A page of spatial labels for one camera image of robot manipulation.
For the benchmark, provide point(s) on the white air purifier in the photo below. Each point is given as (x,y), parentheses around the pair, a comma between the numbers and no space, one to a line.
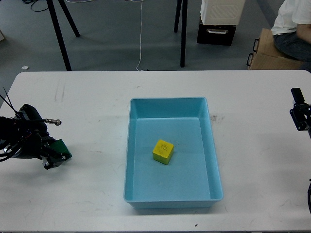
(221,12)

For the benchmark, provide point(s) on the green block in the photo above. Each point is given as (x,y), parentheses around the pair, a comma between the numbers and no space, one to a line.
(61,150)

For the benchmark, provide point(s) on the light blue plastic box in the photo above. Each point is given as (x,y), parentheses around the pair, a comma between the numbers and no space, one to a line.
(171,157)

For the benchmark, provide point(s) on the seated person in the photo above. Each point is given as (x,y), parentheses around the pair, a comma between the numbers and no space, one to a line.
(292,31)

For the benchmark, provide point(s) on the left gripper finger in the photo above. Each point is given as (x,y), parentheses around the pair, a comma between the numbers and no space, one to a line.
(52,158)
(48,142)

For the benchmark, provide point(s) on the cardboard box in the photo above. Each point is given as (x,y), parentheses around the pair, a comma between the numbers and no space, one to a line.
(265,56)

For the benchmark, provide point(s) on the black storage box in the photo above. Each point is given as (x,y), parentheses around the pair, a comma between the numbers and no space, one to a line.
(216,34)

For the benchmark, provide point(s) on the yellow block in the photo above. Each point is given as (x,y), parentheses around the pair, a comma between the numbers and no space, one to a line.
(163,151)

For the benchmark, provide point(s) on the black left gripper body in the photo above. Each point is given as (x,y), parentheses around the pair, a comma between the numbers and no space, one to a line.
(30,147)

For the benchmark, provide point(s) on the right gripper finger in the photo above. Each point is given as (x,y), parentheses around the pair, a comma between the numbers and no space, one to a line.
(301,111)

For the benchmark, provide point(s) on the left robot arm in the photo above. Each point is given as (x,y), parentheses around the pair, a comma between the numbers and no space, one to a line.
(26,136)

